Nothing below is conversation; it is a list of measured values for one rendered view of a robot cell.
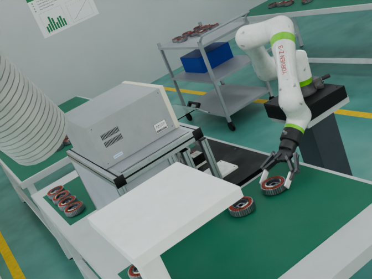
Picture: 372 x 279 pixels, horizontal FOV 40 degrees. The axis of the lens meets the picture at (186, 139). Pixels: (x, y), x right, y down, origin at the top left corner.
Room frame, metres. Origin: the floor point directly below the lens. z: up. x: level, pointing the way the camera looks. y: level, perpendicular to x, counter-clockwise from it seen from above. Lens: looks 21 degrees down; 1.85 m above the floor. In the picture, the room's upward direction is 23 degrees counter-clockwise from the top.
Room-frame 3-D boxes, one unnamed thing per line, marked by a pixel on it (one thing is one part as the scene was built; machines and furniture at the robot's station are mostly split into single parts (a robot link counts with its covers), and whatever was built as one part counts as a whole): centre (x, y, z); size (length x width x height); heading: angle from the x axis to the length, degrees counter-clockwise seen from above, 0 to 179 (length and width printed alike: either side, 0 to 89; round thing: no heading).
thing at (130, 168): (2.27, 0.26, 1.09); 0.68 x 0.44 x 0.05; 23
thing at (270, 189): (1.94, -0.27, 0.77); 0.11 x 0.11 x 0.04
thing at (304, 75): (2.68, -0.71, 0.99); 0.16 x 0.13 x 0.19; 69
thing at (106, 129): (2.28, 0.26, 1.22); 0.44 x 0.39 x 0.20; 23
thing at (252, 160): (2.39, -0.02, 0.76); 0.64 x 0.47 x 0.02; 23
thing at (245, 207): (1.89, -0.11, 0.77); 0.11 x 0.11 x 0.04
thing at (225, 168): (2.28, -0.08, 0.78); 0.15 x 0.15 x 0.01; 23
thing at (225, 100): (5.14, -0.57, 0.51); 1.01 x 0.60 x 1.01; 23
